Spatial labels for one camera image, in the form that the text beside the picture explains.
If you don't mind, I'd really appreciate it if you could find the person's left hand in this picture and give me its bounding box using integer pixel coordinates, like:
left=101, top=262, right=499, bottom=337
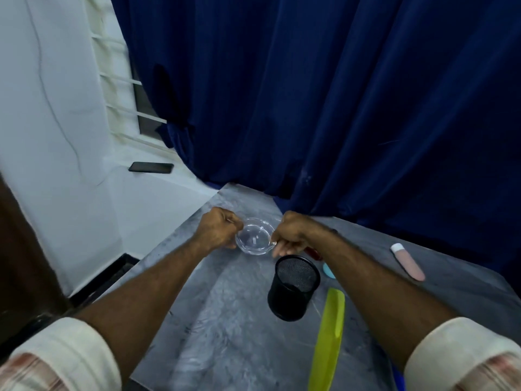
left=196, top=207, right=244, bottom=254

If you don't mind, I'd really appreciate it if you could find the person's right hand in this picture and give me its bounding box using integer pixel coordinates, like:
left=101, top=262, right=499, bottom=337
left=271, top=211, right=326, bottom=258

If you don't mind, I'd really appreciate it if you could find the clear glass bowl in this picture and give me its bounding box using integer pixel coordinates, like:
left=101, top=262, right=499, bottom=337
left=235, top=217, right=277, bottom=256

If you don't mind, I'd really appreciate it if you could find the person's left forearm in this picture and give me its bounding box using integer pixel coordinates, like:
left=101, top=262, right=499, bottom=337
left=72, top=235, right=212, bottom=385

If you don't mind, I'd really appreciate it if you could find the person's right forearm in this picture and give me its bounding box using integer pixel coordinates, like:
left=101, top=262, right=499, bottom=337
left=299, top=226, right=458, bottom=373

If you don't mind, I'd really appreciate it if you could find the black mesh pen holder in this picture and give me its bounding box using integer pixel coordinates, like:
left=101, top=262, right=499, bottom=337
left=267, top=255, right=321, bottom=322

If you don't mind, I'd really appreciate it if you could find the black smartphone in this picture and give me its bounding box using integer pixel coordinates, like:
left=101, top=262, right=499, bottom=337
left=128, top=161, right=175, bottom=175

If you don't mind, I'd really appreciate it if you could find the yellow-green plastic comb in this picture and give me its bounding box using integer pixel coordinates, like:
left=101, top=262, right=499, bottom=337
left=307, top=288, right=346, bottom=391

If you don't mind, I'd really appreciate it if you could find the pink tube with white cap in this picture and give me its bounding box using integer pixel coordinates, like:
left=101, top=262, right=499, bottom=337
left=390, top=243, right=426, bottom=282

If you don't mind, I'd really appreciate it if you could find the dark blue curtain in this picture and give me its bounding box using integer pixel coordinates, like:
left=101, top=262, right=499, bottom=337
left=109, top=0, right=521, bottom=299

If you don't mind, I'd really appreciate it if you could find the white window grille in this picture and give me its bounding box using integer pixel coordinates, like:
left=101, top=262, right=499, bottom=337
left=83, top=0, right=176, bottom=151

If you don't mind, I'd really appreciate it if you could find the dark brown wooden door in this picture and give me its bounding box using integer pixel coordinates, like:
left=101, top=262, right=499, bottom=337
left=0, top=171, right=72, bottom=363

